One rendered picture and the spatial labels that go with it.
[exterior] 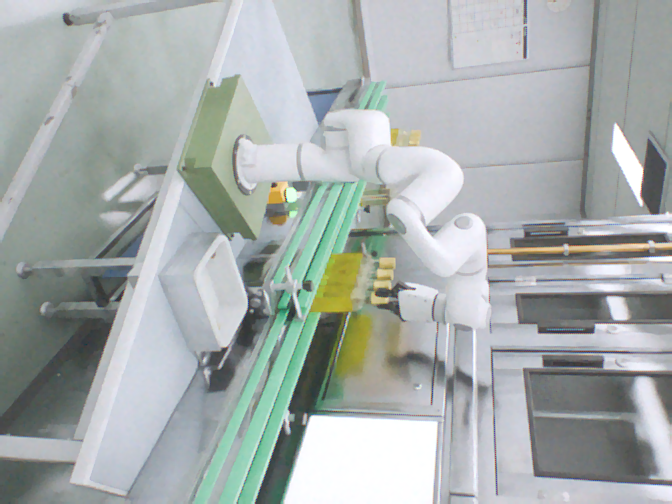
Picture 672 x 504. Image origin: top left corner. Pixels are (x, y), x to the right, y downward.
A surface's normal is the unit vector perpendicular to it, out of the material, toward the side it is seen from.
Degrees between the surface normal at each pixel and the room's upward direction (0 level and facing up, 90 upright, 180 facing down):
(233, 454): 90
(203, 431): 90
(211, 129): 90
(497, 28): 90
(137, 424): 0
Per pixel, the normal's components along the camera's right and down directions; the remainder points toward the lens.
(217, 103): -0.24, -0.52
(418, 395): -0.18, -0.83
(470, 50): -0.20, 0.55
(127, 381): 0.96, -0.04
